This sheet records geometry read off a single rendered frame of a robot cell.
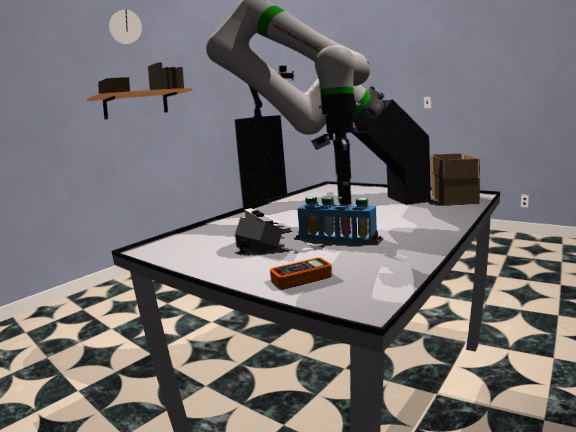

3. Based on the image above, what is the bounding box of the orange pocket multimeter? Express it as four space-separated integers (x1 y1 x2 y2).
270 258 332 289

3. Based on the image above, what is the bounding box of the blue test tube rack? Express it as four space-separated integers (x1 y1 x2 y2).
297 202 377 245

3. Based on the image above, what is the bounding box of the white button panel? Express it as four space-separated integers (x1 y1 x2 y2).
235 217 285 255

